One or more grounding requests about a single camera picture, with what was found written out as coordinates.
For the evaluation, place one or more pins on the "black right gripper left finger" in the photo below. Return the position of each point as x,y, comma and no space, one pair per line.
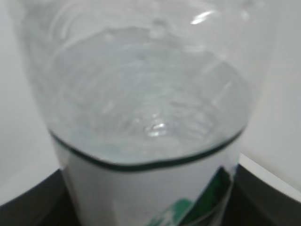
46,204

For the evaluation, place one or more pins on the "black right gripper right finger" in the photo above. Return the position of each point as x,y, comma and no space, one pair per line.
255,203

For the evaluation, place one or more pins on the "clear Nongfu Spring water bottle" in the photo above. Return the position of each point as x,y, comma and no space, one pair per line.
146,100

